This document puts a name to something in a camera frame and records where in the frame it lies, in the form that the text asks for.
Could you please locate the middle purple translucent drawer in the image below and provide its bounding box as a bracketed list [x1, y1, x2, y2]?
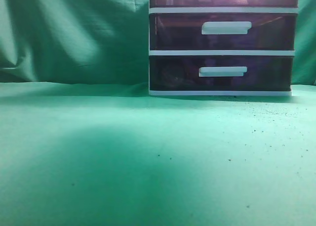
[150, 13, 296, 50]

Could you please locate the bottom purple translucent drawer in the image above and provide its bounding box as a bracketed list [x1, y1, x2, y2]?
[149, 55, 293, 91]

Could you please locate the green cloth backdrop and cover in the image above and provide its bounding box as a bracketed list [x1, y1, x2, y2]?
[0, 0, 316, 226]

